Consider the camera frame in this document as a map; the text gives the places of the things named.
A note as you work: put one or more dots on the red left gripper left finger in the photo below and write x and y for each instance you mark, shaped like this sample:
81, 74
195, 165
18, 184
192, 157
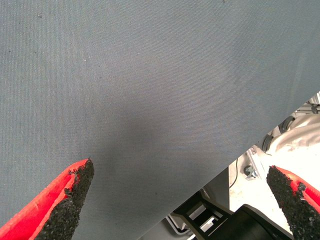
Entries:
50, 212

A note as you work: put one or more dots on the black frame bracket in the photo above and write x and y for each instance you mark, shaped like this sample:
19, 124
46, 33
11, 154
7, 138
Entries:
187, 210

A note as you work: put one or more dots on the black rubber wheel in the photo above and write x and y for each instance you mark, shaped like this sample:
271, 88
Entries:
267, 142
287, 123

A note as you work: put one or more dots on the small grey caster wheel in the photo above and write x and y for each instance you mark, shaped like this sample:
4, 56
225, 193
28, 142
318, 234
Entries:
250, 172

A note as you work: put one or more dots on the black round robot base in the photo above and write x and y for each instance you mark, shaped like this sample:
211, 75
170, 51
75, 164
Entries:
250, 225

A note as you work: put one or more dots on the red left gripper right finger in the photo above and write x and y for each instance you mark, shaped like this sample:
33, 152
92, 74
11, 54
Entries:
297, 205

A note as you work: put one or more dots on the beige cover sheet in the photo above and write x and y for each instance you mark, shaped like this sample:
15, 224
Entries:
300, 137

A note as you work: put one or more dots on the dark grey table cloth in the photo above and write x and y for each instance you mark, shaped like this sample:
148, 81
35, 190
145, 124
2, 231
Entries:
125, 75

